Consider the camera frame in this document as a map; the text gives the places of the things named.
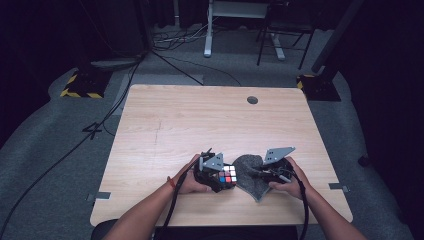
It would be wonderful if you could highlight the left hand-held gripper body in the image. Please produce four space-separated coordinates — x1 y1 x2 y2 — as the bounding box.
193 147 225 194

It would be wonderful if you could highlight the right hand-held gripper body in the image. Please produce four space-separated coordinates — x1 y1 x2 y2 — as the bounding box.
259 146 297 185

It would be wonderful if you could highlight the colourful puzzle cube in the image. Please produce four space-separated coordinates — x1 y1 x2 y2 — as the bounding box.
217 164 239 185

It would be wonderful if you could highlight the grey fluffy cloth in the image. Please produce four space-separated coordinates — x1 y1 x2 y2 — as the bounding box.
231 153 273 203

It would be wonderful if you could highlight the person's left hand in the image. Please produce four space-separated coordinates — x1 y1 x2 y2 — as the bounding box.
172 153 213 195

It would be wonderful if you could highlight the person's right hand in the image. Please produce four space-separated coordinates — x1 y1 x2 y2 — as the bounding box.
268 156 313 201

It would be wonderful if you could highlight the person's dark clothing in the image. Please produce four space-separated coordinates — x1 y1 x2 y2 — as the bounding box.
90 218 298 240

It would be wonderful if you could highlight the grey tape strip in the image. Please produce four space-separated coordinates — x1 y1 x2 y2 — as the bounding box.
328 182 350 194
86 191 112 202

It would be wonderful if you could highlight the black yellow striped stand base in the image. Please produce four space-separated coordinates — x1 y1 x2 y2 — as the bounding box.
296 73 342 102
59 67 113 100

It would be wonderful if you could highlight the small black floor object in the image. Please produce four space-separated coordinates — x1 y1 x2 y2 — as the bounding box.
357 154 372 168

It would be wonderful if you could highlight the black chair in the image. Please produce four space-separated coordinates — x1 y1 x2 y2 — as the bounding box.
255 0 317 70

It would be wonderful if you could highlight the dark slanted metal pole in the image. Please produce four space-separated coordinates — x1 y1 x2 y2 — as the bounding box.
311 0 365 75

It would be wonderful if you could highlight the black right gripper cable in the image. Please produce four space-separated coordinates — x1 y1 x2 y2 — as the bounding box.
283 166 310 240

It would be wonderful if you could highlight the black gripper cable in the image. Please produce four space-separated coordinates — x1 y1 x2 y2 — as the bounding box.
159 159 201 240
283 166 310 240

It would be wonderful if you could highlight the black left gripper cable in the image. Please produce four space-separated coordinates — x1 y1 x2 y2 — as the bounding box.
159 159 201 240

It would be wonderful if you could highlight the thin black floor cable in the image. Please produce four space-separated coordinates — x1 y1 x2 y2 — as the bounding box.
151 49 243 88

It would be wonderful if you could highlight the bundle of floor cables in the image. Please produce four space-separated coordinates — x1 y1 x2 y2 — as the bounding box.
152 23 209 53

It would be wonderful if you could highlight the long black floor cable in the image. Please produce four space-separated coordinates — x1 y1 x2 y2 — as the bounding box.
0 53 148 236

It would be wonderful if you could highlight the white desk frame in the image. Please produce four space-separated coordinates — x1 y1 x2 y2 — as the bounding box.
203 0 287 62

